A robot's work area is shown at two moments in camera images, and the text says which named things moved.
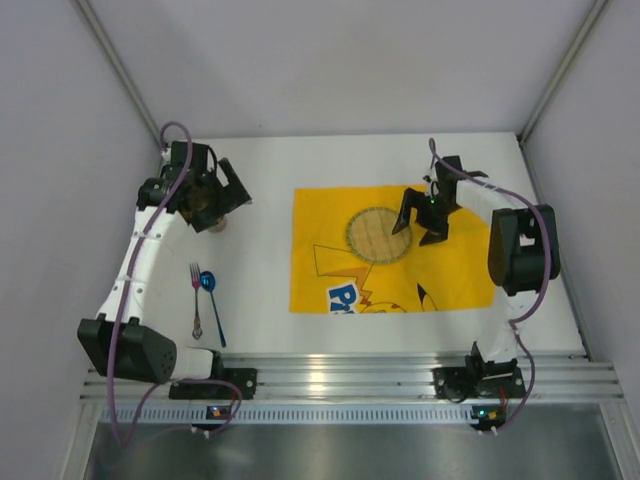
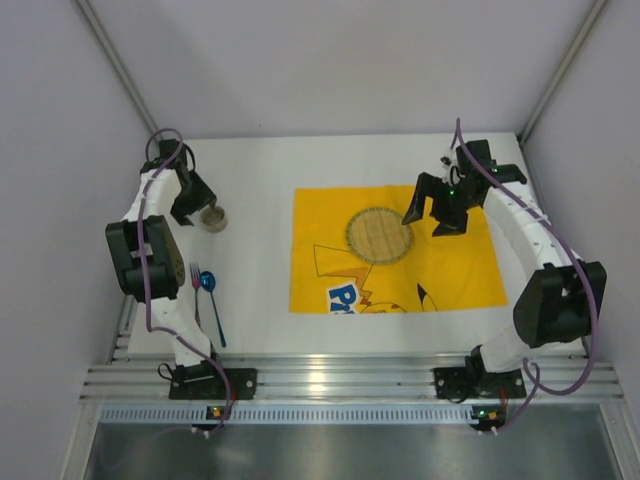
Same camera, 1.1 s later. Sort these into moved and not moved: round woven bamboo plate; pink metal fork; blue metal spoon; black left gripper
Moved: black left gripper
Not moved: round woven bamboo plate; blue metal spoon; pink metal fork
